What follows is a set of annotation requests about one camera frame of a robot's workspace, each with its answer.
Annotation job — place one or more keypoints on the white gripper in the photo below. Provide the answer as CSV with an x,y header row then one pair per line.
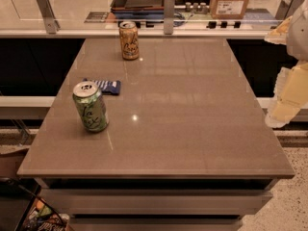
x,y
298,36

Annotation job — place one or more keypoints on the green LaCroix can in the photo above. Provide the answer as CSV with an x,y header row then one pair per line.
x,y
90,105

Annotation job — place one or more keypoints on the orange LaCroix can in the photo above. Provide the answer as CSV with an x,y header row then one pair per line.
x,y
128,33

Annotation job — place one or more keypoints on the cardboard box with label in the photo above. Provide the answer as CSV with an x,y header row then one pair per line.
x,y
228,9

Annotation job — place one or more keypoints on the blue striped snack packet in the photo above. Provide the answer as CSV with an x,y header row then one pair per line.
x,y
109,87

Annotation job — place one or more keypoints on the grey table drawer unit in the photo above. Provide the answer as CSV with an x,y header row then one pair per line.
x,y
156,210

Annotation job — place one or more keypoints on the glass barrier panel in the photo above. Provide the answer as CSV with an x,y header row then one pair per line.
x,y
85,18

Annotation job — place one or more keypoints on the colourful snack bag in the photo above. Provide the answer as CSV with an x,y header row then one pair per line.
x,y
42,217

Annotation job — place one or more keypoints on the right metal glass bracket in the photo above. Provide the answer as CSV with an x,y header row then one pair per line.
x,y
285,9

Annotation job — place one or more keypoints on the metal glass bracket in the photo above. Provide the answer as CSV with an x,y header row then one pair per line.
x,y
168,16
51,24
285,9

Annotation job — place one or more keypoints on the middle metal glass bracket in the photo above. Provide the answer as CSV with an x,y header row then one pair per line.
x,y
168,16

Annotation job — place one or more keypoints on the left metal glass bracket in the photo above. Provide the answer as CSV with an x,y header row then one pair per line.
x,y
51,24

